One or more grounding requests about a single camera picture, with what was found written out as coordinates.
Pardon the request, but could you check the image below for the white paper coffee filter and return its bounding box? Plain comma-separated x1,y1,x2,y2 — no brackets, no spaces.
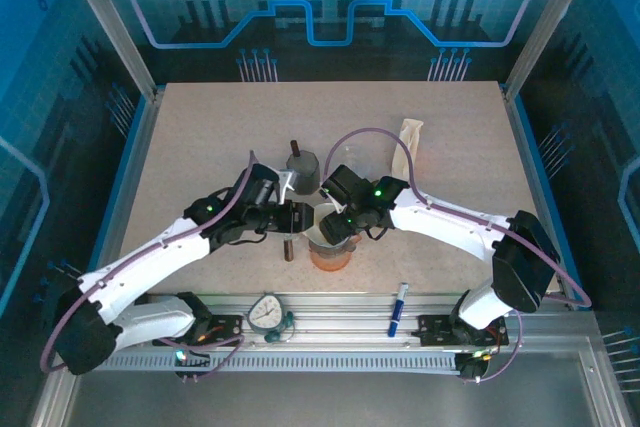
302,202,347,251

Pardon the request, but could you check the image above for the orange glass coffee server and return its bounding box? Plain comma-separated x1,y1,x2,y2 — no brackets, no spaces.
308,241,359,274

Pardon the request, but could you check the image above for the grey octagonal coffee server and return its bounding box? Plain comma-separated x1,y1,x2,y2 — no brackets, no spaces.
285,139,321,197

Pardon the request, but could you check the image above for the coffee filter paper pack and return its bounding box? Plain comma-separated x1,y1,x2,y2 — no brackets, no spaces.
391,118,425,181

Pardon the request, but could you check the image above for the white triangular analog clock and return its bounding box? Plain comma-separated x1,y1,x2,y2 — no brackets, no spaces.
247,294,297,344

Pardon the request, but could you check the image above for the blue white marker pen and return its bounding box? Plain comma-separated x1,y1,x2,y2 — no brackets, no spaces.
388,282,411,338

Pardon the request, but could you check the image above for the black controller box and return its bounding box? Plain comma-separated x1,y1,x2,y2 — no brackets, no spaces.
173,344,211,384
457,349,501,383

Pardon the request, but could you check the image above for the steel front plate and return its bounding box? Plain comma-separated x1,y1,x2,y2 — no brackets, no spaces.
29,346,626,427

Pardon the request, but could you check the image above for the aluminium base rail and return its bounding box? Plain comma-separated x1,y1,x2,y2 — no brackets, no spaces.
144,291,509,348

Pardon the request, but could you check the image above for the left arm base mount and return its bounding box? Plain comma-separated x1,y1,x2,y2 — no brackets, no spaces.
192,314,246,348

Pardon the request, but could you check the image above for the slotted grey cable duct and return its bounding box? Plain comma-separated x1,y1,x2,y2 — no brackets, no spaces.
94,351,464,373

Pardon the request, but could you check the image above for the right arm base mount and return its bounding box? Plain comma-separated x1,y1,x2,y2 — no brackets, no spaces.
417,314,509,347

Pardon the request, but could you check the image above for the blue-edged aluminium side rail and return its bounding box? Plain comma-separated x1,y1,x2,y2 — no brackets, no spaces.
502,86,586,308
89,89,167,278

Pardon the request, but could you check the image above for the aluminium frame post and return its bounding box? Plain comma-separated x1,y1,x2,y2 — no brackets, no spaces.
502,0,604,98
55,0,164,98

